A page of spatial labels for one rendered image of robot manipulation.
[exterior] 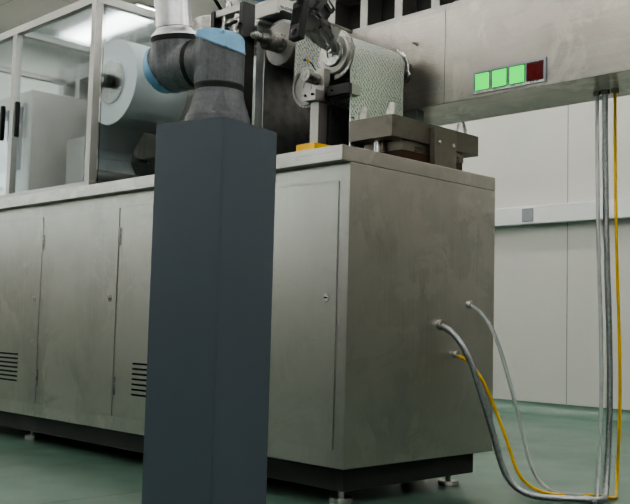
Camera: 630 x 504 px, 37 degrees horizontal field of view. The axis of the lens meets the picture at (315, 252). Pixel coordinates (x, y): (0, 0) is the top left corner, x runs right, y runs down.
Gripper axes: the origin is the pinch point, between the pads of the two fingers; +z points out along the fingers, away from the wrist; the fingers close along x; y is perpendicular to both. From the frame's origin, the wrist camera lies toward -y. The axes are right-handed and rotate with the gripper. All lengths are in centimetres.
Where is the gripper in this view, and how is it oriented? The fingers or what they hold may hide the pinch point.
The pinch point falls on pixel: (330, 50)
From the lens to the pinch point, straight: 283.8
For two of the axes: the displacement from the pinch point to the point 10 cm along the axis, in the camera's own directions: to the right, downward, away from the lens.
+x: -7.1, 0.4, 7.1
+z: 5.3, 7.0, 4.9
